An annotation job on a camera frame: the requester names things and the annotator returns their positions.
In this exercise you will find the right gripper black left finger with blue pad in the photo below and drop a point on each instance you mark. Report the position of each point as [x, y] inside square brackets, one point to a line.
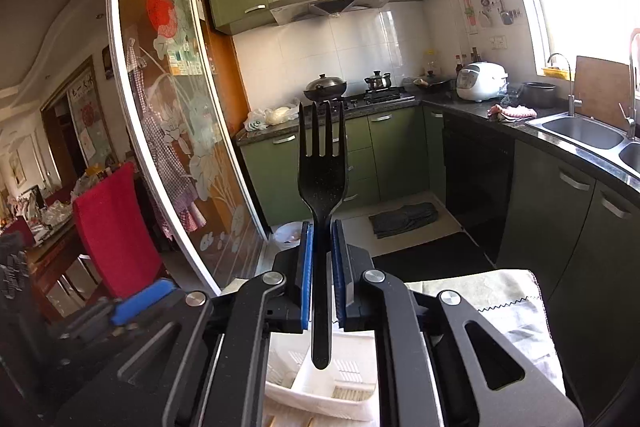
[200, 364]

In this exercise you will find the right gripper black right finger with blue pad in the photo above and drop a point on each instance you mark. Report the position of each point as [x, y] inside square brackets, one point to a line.
[439, 362]

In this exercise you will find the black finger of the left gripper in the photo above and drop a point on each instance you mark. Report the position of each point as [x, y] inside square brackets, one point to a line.
[43, 365]

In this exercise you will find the black plastic fork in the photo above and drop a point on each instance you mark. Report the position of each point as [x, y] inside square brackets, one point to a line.
[322, 184]

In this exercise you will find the white patterned tablecloth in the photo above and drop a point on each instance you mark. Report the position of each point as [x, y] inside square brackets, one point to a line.
[509, 299]

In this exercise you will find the white plastic utensil organizer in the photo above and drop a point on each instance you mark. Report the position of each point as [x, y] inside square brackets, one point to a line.
[347, 388]

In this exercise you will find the dark floor mat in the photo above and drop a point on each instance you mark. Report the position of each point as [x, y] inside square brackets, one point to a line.
[404, 219]

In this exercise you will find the red chair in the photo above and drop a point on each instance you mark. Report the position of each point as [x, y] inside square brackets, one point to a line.
[110, 224]

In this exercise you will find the green lower cabinets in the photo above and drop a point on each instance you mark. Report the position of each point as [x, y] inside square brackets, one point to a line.
[530, 201]

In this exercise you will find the glass sliding door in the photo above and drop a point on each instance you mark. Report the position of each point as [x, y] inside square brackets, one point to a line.
[165, 78]

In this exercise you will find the white plastic bags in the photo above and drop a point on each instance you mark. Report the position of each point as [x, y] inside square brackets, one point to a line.
[262, 119]

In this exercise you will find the pink dish cloth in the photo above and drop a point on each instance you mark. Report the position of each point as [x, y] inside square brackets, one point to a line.
[511, 113]

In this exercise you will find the gas stove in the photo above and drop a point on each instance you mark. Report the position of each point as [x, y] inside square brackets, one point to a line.
[372, 97]

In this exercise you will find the steel double sink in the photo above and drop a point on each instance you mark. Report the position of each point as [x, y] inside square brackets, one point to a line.
[602, 140]

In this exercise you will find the black frying pan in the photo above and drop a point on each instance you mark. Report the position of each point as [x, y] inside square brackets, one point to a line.
[432, 83]

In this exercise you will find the white rice cooker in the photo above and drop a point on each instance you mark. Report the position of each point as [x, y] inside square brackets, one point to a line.
[481, 81]

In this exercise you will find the black pot on counter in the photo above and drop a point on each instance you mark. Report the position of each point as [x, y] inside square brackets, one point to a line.
[538, 94]

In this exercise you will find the small steel pot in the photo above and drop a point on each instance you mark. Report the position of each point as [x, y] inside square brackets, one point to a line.
[379, 81]

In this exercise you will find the chrome faucet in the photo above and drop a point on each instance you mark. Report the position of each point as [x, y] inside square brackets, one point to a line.
[573, 102]

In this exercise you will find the black wok with lid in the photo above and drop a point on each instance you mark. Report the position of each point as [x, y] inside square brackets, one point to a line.
[325, 88]

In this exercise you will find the wooden cutting board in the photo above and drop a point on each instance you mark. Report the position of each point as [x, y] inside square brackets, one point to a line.
[602, 87]

